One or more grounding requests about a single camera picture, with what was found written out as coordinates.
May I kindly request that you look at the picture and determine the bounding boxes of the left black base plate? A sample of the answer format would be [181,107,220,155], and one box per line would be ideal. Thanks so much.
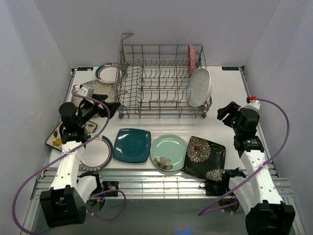
[80,171,120,198]

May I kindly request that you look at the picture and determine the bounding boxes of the teal square plate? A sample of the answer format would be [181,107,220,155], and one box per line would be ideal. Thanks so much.
[113,128,151,164]

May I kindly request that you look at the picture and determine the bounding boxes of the pink polka dot plate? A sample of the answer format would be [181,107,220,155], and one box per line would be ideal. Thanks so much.
[188,44,196,78]

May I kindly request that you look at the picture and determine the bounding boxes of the large teal red rimmed plate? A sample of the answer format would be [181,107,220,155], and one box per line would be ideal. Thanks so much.
[80,135,113,171]

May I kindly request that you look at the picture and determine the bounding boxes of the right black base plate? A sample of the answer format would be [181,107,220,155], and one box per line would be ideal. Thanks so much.
[199,180,229,196]

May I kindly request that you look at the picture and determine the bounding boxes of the xdof label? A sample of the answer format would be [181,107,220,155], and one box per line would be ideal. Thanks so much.
[222,67,240,71]
[77,67,93,71]

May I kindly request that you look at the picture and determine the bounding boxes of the black floral square plate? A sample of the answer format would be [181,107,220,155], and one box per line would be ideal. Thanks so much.
[184,136,226,182]

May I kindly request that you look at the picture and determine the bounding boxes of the aluminium frame rail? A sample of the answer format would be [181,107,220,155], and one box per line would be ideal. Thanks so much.
[32,169,294,199]

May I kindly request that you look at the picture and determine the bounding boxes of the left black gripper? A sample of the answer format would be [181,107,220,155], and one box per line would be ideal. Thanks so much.
[77,94,120,126]

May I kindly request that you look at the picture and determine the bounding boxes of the right XDOF label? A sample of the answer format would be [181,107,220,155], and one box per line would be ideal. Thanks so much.
[222,67,240,71]

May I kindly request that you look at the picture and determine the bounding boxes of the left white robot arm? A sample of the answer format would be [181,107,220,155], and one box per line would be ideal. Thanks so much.
[40,94,121,228]

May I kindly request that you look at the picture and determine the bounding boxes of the light green floral plate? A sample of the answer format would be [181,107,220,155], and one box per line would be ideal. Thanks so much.
[150,134,188,172]

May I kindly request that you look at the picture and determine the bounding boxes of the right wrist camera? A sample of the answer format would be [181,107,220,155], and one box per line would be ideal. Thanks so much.
[238,96,260,112]

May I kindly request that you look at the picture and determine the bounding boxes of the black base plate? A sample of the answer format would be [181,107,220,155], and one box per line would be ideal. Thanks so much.
[199,180,229,196]
[80,171,120,198]

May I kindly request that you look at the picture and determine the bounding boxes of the cream floral square plate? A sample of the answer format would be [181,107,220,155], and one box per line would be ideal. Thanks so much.
[45,121,98,151]

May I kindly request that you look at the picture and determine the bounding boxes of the left XDOF label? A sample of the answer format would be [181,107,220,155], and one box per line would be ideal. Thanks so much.
[77,67,93,71]

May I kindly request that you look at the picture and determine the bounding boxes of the grey speckled round plate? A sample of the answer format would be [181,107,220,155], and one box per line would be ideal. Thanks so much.
[83,80,116,103]

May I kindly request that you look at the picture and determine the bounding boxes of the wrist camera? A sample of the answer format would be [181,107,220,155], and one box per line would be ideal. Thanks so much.
[73,84,94,98]
[238,96,260,112]

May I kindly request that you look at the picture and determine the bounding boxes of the grey wire dish rack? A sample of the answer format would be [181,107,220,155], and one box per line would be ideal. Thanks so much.
[115,33,212,118]

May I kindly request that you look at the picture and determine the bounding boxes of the white oval plate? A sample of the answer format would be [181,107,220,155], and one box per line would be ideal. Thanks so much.
[186,68,213,107]

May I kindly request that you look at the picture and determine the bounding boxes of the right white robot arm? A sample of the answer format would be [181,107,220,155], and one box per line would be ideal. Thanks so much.
[217,97,295,235]

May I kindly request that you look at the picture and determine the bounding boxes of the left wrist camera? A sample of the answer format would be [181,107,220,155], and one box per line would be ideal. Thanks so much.
[73,84,94,98]

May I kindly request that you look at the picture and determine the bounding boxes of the small teal red rimmed plate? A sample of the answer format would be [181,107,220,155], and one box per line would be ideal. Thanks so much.
[95,63,127,84]

